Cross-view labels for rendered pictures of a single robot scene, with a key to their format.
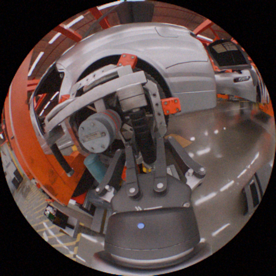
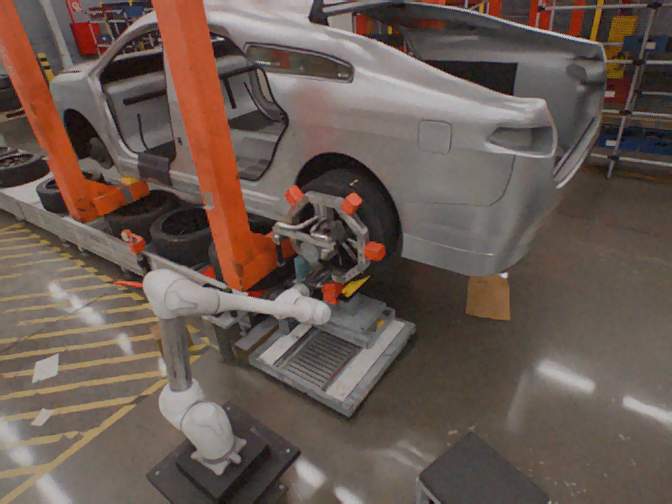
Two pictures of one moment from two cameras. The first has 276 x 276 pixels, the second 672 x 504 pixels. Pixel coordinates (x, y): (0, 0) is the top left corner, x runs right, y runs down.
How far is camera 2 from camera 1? 2.16 m
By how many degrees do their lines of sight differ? 27
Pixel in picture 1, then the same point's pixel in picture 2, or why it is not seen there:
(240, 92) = not seen: outside the picture
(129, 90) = (324, 253)
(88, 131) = (307, 248)
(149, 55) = (391, 180)
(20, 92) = (227, 164)
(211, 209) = (392, 423)
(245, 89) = not seen: outside the picture
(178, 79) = (415, 221)
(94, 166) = (301, 266)
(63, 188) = (252, 272)
